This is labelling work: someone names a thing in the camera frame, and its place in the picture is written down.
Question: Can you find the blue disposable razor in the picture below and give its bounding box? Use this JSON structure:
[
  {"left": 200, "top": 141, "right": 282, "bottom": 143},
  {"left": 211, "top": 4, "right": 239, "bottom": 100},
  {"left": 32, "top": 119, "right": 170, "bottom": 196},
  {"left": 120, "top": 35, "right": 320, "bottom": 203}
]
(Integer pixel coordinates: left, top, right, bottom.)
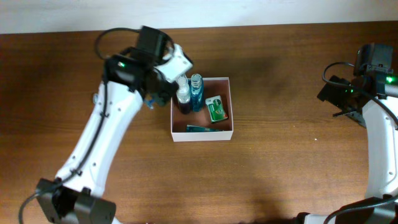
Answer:
[{"left": 144, "top": 98, "right": 155, "bottom": 110}]

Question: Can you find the clear pump spray bottle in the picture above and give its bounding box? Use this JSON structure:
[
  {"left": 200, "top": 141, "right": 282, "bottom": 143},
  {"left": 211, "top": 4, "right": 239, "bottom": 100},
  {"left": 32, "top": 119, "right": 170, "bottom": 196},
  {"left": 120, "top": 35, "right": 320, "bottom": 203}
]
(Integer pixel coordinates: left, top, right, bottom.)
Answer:
[{"left": 176, "top": 76, "right": 191, "bottom": 114}]

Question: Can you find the blue Listerine mouthwash bottle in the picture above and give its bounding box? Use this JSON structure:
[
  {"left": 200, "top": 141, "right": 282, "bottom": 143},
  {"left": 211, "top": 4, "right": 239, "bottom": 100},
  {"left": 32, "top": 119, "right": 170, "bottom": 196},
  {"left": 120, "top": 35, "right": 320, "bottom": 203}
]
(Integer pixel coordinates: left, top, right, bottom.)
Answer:
[{"left": 190, "top": 73, "right": 204, "bottom": 112}]

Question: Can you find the teal toothpaste tube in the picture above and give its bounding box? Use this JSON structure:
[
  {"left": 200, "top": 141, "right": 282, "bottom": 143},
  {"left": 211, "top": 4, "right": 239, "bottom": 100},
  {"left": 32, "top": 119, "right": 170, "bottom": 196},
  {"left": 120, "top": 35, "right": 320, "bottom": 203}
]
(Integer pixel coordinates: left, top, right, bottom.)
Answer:
[{"left": 186, "top": 124, "right": 222, "bottom": 133}]

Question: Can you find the green white Dettol soap box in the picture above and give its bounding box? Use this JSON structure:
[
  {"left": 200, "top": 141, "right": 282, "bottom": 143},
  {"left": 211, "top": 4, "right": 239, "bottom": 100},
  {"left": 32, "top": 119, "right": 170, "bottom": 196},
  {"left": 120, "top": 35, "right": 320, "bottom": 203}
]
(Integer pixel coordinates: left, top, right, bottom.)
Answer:
[{"left": 205, "top": 95, "right": 228, "bottom": 123}]

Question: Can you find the blue white toothbrush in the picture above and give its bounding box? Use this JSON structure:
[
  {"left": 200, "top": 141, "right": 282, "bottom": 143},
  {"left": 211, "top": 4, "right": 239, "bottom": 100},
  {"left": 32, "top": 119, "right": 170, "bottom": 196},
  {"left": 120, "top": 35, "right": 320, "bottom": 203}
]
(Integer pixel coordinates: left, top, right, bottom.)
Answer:
[{"left": 92, "top": 93, "right": 98, "bottom": 105}]

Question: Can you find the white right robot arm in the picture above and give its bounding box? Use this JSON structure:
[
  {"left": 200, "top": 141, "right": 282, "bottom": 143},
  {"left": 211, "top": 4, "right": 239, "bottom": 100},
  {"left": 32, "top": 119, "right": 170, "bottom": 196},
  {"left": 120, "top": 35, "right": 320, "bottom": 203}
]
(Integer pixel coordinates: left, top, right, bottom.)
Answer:
[{"left": 293, "top": 43, "right": 397, "bottom": 224}]

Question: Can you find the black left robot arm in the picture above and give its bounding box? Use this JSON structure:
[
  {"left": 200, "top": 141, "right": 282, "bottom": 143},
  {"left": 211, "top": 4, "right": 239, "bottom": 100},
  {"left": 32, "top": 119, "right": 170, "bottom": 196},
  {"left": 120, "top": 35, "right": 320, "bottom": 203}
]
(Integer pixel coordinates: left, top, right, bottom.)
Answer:
[{"left": 33, "top": 26, "right": 193, "bottom": 223}]

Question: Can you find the white cardboard box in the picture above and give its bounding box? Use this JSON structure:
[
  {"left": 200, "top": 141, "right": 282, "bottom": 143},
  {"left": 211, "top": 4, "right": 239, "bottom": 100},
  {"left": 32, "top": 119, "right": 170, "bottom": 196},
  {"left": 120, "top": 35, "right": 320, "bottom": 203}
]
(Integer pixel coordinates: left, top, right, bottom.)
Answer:
[{"left": 170, "top": 77, "right": 234, "bottom": 142}]

